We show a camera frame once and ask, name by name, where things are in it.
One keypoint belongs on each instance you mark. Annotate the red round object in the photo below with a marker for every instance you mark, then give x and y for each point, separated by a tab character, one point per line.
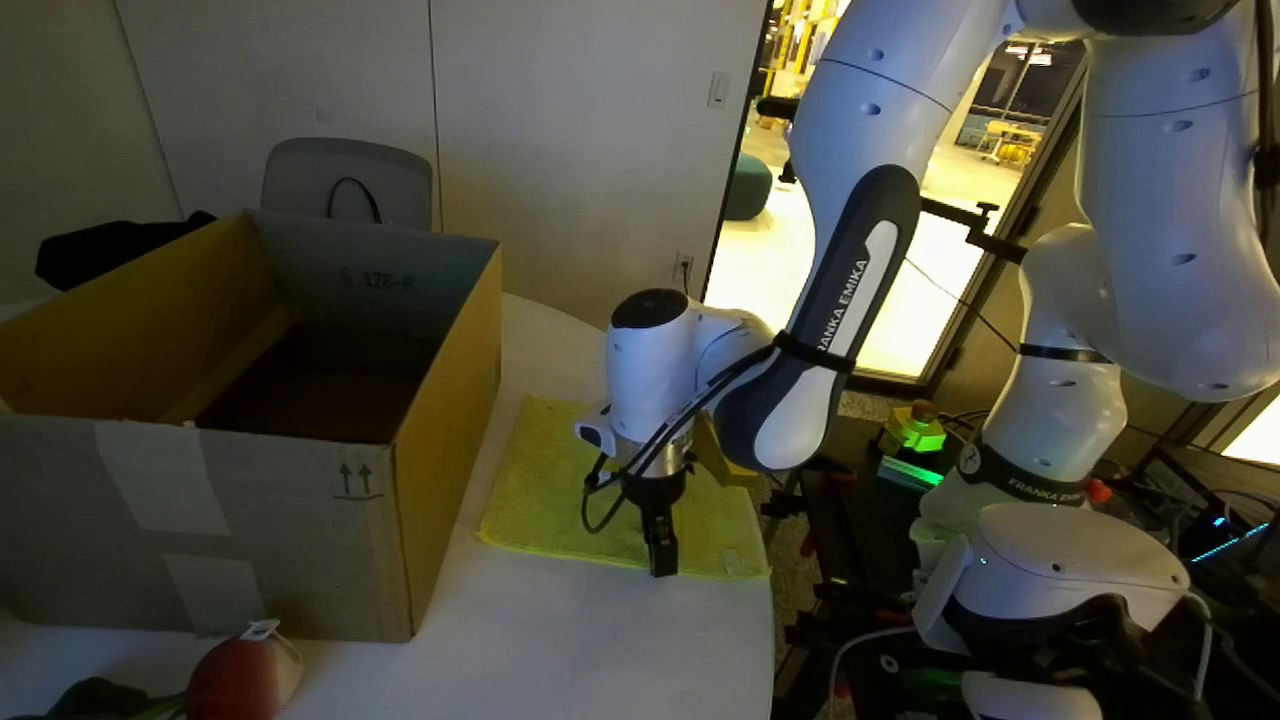
241	680

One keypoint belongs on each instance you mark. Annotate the green lit controller box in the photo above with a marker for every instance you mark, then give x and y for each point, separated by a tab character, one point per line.
917	438

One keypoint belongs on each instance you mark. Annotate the open cardboard box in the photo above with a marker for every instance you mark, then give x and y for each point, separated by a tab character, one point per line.
265	535

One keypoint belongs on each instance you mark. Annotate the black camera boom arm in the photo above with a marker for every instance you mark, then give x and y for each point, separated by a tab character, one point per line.
980	224

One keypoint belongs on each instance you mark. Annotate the dark green stool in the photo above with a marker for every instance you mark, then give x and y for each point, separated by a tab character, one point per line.
747	184

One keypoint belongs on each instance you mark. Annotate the black jacket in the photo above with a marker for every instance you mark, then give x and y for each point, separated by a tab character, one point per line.
115	246

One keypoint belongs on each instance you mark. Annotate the yellow microfibre towel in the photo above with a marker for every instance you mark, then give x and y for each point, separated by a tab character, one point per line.
544	494

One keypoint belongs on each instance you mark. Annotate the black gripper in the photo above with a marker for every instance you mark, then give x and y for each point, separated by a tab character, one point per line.
656	490

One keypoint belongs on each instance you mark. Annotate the grey chair back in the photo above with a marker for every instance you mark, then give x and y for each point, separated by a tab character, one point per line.
295	175

